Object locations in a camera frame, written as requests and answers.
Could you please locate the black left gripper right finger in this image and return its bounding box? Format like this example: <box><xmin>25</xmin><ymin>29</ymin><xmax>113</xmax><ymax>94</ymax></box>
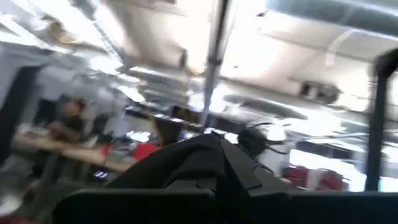
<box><xmin>220</xmin><ymin>138</ymin><xmax>398</xmax><ymax>224</ymax></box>

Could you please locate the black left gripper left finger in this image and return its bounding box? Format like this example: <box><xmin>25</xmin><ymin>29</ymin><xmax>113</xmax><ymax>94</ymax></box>
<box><xmin>52</xmin><ymin>179</ymin><xmax>218</xmax><ymax>224</ymax></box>

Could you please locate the large black garment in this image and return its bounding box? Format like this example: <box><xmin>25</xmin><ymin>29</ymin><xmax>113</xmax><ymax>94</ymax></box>
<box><xmin>105</xmin><ymin>133</ymin><xmax>229</xmax><ymax>190</ymax></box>

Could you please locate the wooden desk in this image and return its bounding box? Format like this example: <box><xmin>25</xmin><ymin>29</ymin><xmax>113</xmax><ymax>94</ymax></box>
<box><xmin>12</xmin><ymin>133</ymin><xmax>139</xmax><ymax>174</ymax></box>

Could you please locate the person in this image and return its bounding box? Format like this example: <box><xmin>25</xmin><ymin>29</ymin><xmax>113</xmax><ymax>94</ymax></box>
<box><xmin>46</xmin><ymin>98</ymin><xmax>88</xmax><ymax>147</ymax></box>

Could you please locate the grey metal pole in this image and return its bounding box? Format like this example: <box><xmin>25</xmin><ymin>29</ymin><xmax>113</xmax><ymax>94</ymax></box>
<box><xmin>200</xmin><ymin>0</ymin><xmax>231</xmax><ymax>133</ymax></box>

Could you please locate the black device with cables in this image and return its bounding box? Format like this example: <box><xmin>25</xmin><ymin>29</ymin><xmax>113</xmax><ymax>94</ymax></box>
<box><xmin>236</xmin><ymin>122</ymin><xmax>292</xmax><ymax>160</ymax></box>

